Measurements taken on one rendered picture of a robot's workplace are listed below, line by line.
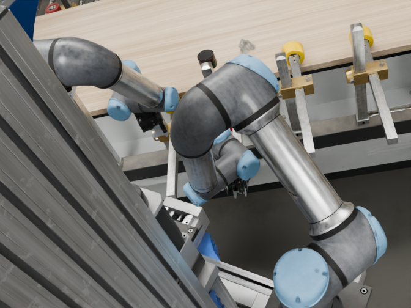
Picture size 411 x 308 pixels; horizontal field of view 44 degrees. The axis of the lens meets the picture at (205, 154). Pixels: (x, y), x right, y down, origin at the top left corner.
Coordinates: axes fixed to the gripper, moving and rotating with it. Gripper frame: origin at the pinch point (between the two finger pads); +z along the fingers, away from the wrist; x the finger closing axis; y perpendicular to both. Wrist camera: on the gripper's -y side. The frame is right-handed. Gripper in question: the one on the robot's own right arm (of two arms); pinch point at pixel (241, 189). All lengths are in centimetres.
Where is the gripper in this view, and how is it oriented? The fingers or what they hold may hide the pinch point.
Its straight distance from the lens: 175.1
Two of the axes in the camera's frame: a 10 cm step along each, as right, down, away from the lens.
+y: 0.1, 7.8, -6.2
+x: 9.6, -1.8, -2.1
